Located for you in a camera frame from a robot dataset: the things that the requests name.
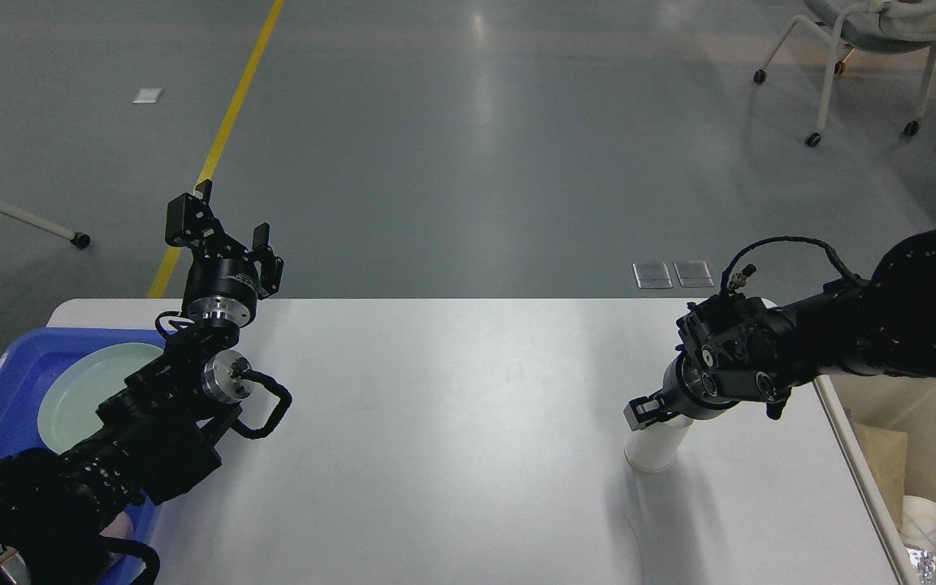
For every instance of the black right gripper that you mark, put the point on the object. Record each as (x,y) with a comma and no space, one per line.
(682,394)

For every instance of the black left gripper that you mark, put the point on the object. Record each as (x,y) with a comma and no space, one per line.
(227,288)

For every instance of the small beige cup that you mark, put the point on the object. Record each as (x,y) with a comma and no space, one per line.
(654,449)

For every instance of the light green plate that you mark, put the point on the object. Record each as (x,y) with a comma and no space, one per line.
(68,410)

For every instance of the brown paper bag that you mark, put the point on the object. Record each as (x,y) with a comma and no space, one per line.
(886,452)

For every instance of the white paper bowl cup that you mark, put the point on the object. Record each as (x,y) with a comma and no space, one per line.
(918,529)

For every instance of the silver foil tray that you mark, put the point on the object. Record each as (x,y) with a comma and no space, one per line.
(927,569)

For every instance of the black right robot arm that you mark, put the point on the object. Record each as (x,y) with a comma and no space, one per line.
(733,348)

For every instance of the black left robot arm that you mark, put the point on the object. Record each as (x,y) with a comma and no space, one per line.
(159,432)

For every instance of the left floor outlet plate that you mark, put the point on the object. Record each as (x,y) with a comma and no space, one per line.
(652,275)

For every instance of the floor outlet plate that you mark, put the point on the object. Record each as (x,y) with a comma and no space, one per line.
(652,275)
(694,275)

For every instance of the right floor outlet plate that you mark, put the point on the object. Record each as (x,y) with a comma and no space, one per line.
(694,275)

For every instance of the blue plastic tray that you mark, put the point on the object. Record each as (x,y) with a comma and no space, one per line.
(33,362)

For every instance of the beige plastic bin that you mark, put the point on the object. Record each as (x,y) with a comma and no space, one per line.
(895,404)

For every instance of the grey office chair right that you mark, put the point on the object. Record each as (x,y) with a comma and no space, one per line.
(874,27)

